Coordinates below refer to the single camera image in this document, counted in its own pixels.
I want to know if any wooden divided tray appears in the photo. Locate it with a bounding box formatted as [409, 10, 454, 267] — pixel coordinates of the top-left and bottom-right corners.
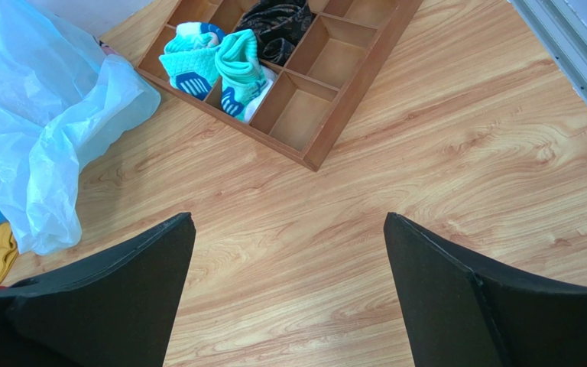
[137, 1, 420, 171]

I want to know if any aluminium frame rail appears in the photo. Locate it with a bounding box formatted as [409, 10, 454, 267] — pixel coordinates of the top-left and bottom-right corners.
[510, 0, 587, 104]

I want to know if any teal white sock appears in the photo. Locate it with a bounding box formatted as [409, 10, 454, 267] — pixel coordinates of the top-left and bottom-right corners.
[159, 22, 225, 101]

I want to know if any teal blue sock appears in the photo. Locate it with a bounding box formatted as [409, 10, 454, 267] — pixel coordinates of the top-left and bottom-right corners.
[215, 29, 276, 124]

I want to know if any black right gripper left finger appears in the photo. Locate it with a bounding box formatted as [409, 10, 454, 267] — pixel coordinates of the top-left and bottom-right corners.
[0, 213, 196, 366]

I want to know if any black patterned sock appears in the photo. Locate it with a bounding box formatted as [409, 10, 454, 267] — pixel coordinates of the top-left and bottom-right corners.
[236, 0, 314, 67]

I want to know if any light blue plastic bag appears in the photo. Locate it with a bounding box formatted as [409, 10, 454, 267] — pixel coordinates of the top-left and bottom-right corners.
[0, 1, 161, 255]

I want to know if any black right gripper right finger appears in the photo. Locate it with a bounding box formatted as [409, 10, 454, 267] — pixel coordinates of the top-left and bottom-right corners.
[384, 213, 587, 366]

